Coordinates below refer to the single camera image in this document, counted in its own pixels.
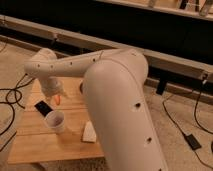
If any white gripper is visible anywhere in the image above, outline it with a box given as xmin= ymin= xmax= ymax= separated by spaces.
xmin=41 ymin=77 xmax=64 ymax=97

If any black eraser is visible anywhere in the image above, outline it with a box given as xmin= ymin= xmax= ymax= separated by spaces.
xmin=34 ymin=101 xmax=52 ymax=117

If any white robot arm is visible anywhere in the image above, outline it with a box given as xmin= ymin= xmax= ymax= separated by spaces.
xmin=24 ymin=48 xmax=168 ymax=171

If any orange carrot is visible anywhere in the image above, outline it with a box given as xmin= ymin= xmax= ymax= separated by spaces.
xmin=55 ymin=95 xmax=61 ymax=105

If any wooden low table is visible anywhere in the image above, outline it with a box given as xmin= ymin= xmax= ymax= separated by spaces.
xmin=8 ymin=78 xmax=103 ymax=164

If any white rectangular sponge block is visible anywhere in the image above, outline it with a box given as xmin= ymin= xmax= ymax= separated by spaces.
xmin=82 ymin=121 xmax=97 ymax=143

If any black power brick right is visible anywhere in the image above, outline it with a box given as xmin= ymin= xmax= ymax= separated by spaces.
xmin=185 ymin=134 xmax=201 ymax=150

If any black cable on floor left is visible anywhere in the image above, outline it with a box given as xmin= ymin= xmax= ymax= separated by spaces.
xmin=0 ymin=73 xmax=36 ymax=153

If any black cable on floor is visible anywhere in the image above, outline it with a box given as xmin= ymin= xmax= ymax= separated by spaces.
xmin=162 ymin=79 xmax=213 ymax=169
xmin=0 ymin=73 xmax=36 ymax=153

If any long white baseboard rail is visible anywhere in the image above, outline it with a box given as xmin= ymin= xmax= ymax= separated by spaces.
xmin=0 ymin=14 xmax=213 ymax=82

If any black cable on floor right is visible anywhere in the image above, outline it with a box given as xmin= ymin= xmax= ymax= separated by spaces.
xmin=162 ymin=79 xmax=213 ymax=169

